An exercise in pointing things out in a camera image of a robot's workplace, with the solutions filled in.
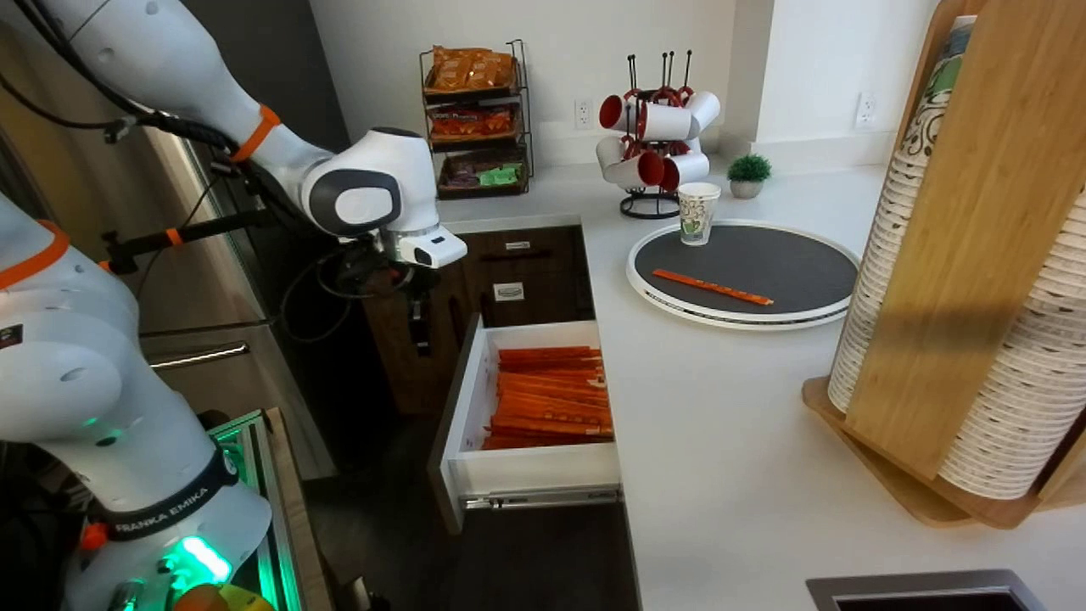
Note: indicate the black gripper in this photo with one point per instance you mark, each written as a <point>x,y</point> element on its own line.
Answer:
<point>416,293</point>

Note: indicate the white drawer with wood front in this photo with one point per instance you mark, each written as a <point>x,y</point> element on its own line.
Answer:
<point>530,462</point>

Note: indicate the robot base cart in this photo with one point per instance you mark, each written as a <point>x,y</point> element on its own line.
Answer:
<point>267,510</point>

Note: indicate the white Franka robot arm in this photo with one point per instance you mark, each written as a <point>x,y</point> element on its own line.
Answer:
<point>68,373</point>

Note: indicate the stack of orange packets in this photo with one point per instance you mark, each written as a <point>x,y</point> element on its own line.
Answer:
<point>552,398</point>

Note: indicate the green and dark snack bags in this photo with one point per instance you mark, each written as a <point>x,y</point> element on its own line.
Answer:
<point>481,172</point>

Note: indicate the stainless steel appliance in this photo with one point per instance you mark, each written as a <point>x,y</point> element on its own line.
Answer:
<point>209,293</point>

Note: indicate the red snack bags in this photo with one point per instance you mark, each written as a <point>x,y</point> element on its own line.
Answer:
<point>472,123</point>

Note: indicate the white mug red interior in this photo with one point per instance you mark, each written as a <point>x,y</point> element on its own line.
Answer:
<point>615,113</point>
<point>694,165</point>
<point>667,120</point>
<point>615,160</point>
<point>703,110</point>
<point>655,172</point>

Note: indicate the black mug tree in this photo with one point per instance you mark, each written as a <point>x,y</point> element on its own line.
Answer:
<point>650,205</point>

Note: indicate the orange snack bags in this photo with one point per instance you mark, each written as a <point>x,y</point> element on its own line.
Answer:
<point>469,69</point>

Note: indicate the orange stick packet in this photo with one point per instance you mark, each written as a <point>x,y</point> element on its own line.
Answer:
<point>715,285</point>

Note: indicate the small green potted plant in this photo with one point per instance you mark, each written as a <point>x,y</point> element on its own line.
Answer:
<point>748,172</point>

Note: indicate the round dark turntable tray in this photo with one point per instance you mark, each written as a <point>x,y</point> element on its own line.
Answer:
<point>782,274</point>

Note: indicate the printed paper cup stack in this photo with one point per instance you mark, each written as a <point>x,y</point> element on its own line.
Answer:
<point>888,224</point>

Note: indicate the wooden cup holder stand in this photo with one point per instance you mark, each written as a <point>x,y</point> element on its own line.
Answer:
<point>970,239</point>

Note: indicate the steel sink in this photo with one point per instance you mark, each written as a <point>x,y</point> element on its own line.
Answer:
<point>920,593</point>

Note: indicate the plain white cup stack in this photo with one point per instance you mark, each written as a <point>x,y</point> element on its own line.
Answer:
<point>1021,384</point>

